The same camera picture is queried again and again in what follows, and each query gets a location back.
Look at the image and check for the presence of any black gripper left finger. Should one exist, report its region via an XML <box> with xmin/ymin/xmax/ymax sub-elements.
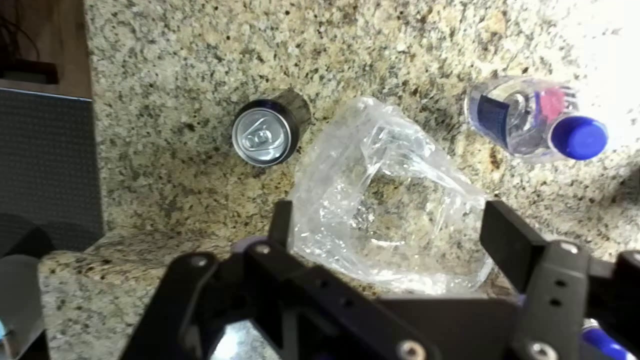
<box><xmin>118</xmin><ymin>199</ymin><xmax>435</xmax><ymax>360</ymax></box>

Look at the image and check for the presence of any clear plastic bag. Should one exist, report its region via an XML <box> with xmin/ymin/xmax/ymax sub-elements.
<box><xmin>286</xmin><ymin>96</ymin><xmax>497</xmax><ymax>301</ymax></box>

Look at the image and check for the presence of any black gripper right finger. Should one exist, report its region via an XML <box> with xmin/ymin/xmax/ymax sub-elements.
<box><xmin>480</xmin><ymin>199</ymin><xmax>640</xmax><ymax>360</ymax></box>

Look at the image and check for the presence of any black drink can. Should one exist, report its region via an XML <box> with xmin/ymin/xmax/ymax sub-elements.
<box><xmin>227</xmin><ymin>89</ymin><xmax>313</xmax><ymax>171</ymax></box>

